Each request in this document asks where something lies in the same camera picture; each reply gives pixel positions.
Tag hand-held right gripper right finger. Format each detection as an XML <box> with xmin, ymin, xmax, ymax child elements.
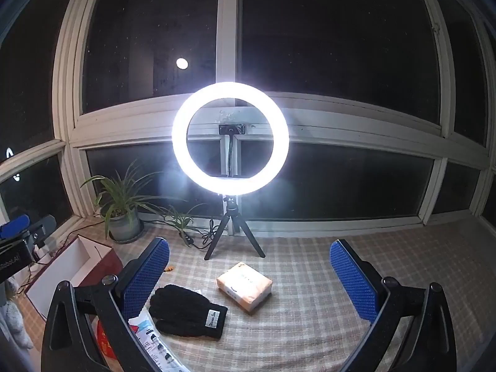
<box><xmin>329</xmin><ymin>239</ymin><xmax>458</xmax><ymax>372</ymax></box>

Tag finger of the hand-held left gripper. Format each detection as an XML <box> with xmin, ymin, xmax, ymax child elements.
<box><xmin>0</xmin><ymin>214</ymin><xmax>31</xmax><ymax>240</ymax></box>
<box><xmin>26</xmin><ymin>215</ymin><xmax>57</xmax><ymax>249</ymax></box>

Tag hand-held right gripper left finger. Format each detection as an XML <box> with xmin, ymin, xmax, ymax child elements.
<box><xmin>41</xmin><ymin>237</ymin><xmax>170</xmax><ymax>372</ymax></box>

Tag dark red cardboard box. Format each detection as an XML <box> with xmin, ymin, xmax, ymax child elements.
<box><xmin>25</xmin><ymin>234</ymin><xmax>125</xmax><ymax>324</ymax></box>

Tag black knit glove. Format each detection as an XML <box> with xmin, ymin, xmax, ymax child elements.
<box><xmin>149</xmin><ymin>284</ymin><xmax>228</xmax><ymax>340</ymax></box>

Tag white face mask packet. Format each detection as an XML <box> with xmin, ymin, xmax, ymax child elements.
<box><xmin>128</xmin><ymin>306</ymin><xmax>193</xmax><ymax>372</ymax></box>

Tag red packet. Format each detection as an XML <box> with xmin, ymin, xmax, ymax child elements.
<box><xmin>96</xmin><ymin>318</ymin><xmax>119</xmax><ymax>362</ymax></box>

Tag orange tissue pack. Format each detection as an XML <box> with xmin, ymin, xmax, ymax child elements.
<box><xmin>216</xmin><ymin>261</ymin><xmax>272</xmax><ymax>314</ymax></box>

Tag green plant in grey pot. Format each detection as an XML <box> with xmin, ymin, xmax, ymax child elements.
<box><xmin>81</xmin><ymin>159</ymin><xmax>187</xmax><ymax>244</ymax></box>

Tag grey fleece garment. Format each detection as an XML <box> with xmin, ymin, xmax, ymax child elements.
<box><xmin>0</xmin><ymin>279</ymin><xmax>35</xmax><ymax>350</ymax></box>

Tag black tripod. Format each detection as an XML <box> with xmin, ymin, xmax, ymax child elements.
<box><xmin>204</xmin><ymin>196</ymin><xmax>266</xmax><ymax>261</ymax></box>

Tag black phone holder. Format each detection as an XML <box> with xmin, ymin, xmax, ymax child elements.
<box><xmin>218</xmin><ymin>123</ymin><xmax>247</xmax><ymax>179</ymax></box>

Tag black ring light cable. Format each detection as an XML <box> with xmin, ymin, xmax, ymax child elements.
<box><xmin>181</xmin><ymin>219</ymin><xmax>218</xmax><ymax>251</ymax></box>

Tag white ring light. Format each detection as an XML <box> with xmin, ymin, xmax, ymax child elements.
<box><xmin>172</xmin><ymin>81</ymin><xmax>290</xmax><ymax>197</ymax></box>

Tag white window frame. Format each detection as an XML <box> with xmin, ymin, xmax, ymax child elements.
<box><xmin>50</xmin><ymin>0</ymin><xmax>496</xmax><ymax>237</ymax></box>

